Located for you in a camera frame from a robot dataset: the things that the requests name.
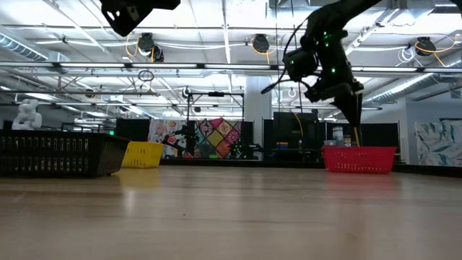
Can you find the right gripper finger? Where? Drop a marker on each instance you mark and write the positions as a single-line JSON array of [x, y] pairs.
[[352, 108]]

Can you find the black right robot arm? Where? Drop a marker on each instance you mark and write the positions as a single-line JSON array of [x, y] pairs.
[[343, 14]]

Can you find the black background robot arm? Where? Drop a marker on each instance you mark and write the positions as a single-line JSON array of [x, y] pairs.
[[187, 139]]

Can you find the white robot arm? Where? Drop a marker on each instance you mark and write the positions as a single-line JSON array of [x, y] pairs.
[[27, 117]]

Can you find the stacked storage containers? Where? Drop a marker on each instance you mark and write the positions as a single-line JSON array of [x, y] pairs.
[[338, 134]]

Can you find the black partition panel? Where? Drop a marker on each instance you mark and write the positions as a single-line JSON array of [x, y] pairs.
[[379, 135]]

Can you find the red plastic basket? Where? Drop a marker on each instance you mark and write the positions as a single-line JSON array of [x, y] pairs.
[[357, 159]]

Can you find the black equipment cabinet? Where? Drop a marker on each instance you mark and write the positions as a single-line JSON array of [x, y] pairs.
[[288, 130]]

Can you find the white square pillar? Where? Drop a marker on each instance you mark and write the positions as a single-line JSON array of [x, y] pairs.
[[258, 112]]

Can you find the black screen panel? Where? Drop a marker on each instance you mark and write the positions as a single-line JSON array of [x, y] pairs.
[[131, 129]]

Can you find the colourful patchwork panel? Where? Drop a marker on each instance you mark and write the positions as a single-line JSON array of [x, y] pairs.
[[216, 137]]

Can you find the yellow plastic basket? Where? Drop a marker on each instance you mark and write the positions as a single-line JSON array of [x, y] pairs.
[[142, 154]]

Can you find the black plastic basket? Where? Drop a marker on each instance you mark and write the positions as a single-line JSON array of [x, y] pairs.
[[54, 153]]

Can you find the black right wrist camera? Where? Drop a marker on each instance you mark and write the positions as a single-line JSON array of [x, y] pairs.
[[299, 65]]

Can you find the silver ventilation duct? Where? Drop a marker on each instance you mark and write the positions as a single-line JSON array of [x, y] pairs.
[[404, 85], [18, 47]]

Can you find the ceiling light rail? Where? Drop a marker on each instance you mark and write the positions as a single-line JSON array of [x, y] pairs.
[[162, 65]]

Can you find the black stand frame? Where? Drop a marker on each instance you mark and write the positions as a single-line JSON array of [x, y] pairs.
[[216, 94]]

